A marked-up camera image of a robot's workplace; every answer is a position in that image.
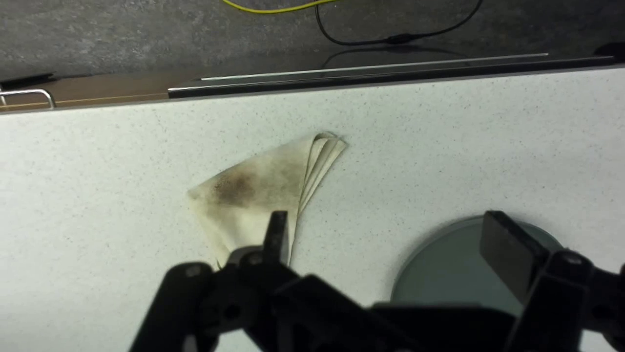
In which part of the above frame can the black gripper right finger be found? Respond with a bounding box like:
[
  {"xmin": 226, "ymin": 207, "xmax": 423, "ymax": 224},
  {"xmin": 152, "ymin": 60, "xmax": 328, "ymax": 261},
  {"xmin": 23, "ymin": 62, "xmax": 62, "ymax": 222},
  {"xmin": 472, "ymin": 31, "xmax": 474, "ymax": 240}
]
[{"xmin": 478, "ymin": 209, "xmax": 625, "ymax": 352}]

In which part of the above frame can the dishwasher with long handle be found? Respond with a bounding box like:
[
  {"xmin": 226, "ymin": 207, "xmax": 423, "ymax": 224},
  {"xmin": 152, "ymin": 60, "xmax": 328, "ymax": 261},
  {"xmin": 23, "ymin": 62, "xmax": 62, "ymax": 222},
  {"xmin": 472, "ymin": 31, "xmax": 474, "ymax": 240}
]
[{"xmin": 166, "ymin": 50, "xmax": 617, "ymax": 101}]

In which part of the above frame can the beige stained cloth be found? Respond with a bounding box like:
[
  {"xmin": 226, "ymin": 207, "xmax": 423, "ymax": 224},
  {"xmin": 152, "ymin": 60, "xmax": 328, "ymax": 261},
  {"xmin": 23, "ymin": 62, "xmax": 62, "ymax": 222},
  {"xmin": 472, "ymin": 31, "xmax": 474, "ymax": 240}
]
[{"xmin": 185, "ymin": 130, "xmax": 349, "ymax": 269}]

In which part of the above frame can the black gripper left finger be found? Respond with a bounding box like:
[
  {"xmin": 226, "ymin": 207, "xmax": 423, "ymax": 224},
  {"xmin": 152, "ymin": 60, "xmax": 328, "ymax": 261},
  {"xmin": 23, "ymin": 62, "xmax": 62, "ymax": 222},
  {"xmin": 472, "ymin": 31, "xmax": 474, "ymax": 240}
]
[{"xmin": 127, "ymin": 209, "xmax": 302, "ymax": 352}]

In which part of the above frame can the black floor cable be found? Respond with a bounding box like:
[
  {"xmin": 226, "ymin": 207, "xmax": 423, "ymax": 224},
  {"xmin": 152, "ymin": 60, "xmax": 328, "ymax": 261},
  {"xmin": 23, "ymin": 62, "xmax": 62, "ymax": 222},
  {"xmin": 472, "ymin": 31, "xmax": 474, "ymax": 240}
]
[{"xmin": 314, "ymin": 0, "xmax": 488, "ymax": 48}]

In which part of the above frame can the silver drawer handle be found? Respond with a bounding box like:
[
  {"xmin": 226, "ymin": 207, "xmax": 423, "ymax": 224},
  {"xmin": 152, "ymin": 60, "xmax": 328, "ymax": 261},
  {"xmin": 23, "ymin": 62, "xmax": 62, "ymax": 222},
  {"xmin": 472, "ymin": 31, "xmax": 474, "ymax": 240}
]
[{"xmin": 0, "ymin": 85, "xmax": 58, "ymax": 111}]

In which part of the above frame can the dark green plate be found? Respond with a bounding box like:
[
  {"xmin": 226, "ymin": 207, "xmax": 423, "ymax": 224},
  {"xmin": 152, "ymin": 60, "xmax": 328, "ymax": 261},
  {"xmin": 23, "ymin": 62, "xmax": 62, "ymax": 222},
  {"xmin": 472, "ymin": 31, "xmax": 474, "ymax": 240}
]
[{"xmin": 388, "ymin": 213, "xmax": 562, "ymax": 312}]

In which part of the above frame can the yellow floor cable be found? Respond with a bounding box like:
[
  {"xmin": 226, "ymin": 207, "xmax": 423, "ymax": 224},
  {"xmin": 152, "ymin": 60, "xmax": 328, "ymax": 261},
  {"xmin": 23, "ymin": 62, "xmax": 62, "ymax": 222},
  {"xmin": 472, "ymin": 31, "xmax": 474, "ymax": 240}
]
[{"xmin": 220, "ymin": 0, "xmax": 341, "ymax": 17}]

